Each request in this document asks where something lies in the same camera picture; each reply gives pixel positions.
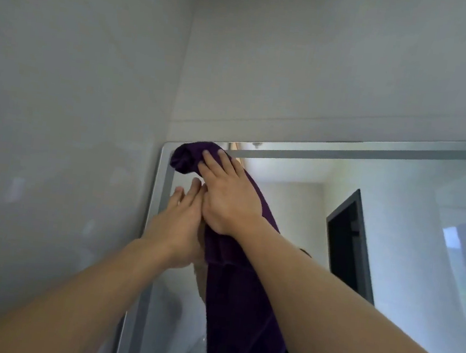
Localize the person's left hand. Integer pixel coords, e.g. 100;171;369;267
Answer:
139;172;215;273

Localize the person's right hand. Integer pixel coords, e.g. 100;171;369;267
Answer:
187;146;277;242

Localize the purple microfibre cloth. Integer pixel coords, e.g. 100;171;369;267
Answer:
147;137;310;353

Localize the rectangular wall mirror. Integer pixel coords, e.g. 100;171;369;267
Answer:
114;101;466;353

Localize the person's left forearm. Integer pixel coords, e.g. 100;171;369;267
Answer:
0;221;176;353

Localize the person's right forearm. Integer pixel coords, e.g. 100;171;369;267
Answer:
221;218;466;353

